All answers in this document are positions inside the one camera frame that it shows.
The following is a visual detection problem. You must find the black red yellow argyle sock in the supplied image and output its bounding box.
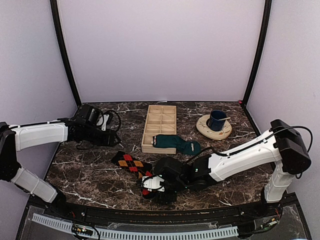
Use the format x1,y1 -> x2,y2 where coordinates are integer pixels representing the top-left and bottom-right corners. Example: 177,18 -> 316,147
110,151 -> 156,200

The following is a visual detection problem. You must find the dark green sock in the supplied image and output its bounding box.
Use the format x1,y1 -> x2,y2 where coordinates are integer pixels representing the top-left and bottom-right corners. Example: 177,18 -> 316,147
152,134 -> 202,156

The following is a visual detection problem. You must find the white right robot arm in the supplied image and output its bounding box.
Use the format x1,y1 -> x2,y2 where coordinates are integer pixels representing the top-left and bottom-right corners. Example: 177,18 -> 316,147
142,119 -> 311,217

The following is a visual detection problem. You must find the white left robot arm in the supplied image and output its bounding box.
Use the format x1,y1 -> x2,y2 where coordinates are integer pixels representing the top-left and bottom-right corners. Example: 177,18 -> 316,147
0,104 -> 122,218

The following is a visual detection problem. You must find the wooden compartment tray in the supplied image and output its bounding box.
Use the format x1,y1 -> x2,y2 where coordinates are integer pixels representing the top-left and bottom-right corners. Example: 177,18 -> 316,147
141,105 -> 177,155

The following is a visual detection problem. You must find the beige ceramic plate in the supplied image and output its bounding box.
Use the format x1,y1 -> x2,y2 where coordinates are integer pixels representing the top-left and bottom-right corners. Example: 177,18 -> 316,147
196,114 -> 232,141

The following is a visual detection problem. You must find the blue enamel mug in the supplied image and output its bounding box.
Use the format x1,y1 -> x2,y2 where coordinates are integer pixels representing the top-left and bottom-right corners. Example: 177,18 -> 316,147
206,110 -> 227,132

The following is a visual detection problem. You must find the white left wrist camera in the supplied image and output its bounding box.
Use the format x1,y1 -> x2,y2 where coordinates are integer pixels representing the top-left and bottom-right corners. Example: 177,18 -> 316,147
100,114 -> 110,131

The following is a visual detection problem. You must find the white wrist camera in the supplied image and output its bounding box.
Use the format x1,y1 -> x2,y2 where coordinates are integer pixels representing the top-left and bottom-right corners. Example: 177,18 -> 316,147
100,114 -> 110,131
136,175 -> 165,193

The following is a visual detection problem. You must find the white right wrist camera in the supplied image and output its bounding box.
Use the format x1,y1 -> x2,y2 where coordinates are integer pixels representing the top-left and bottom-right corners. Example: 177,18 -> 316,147
136,175 -> 165,193

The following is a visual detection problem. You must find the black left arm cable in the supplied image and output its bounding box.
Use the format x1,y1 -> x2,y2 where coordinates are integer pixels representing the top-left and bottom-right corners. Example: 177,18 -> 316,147
102,109 -> 122,133

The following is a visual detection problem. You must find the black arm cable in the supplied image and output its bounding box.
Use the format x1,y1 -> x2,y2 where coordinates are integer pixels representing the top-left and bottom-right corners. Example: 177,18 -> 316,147
102,109 -> 122,133
187,125 -> 313,166

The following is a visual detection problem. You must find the white slotted cable duct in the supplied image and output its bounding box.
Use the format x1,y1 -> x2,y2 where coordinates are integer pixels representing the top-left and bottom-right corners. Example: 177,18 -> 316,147
31,213 -> 239,240

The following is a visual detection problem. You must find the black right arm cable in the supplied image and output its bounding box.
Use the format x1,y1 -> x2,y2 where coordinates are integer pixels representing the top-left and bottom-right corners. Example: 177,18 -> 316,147
187,125 -> 313,166

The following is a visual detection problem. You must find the black front table rail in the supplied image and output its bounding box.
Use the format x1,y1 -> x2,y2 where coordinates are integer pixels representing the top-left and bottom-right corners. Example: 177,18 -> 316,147
44,199 -> 283,226

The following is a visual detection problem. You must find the black left frame post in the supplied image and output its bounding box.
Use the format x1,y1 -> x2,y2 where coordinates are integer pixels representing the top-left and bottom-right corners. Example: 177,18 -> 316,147
49,0 -> 82,107

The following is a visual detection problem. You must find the black frame post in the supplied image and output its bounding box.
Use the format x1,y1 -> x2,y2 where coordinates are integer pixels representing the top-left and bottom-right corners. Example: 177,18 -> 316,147
49,0 -> 82,107
242,0 -> 272,108

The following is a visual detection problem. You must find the black right frame post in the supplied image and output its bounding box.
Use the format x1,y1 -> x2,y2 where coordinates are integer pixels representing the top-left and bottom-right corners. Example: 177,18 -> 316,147
242,0 -> 272,108

